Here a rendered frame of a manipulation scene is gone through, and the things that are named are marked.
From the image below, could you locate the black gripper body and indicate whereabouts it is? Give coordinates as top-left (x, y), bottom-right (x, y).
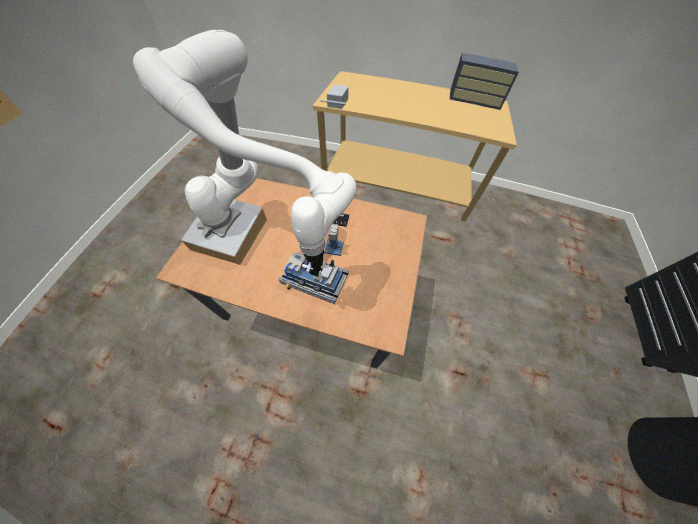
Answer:
top-left (304, 250), bottom-right (324, 266)

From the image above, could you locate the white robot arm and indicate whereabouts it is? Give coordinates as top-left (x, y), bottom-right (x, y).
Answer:
top-left (133, 30), bottom-right (357, 256)

